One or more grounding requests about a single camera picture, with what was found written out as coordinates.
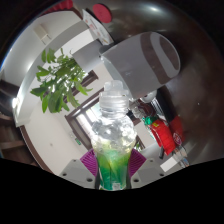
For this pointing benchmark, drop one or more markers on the white wall radiator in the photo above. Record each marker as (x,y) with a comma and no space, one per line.
(42,33)

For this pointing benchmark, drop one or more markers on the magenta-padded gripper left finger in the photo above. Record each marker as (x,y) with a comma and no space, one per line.
(75,171)

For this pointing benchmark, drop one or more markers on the potted plant in white pot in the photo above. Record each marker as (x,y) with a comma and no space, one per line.
(60,83)

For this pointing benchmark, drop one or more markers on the red box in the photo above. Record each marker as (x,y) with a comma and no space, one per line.
(166,135)

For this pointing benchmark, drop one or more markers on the flat round red coaster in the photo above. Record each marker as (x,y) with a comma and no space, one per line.
(102,12)

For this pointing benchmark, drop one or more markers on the green exit sign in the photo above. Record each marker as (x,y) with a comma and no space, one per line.
(78,141)

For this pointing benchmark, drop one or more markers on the printed paper leaflet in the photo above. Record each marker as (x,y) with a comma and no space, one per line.
(96,30)

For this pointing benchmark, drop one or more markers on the clear bottle with green drink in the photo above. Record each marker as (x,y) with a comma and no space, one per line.
(112,143)

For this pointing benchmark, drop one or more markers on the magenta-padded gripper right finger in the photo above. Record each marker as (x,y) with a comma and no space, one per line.
(148,171)

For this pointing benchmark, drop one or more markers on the dark wooden double door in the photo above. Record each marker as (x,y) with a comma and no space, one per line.
(80,121)

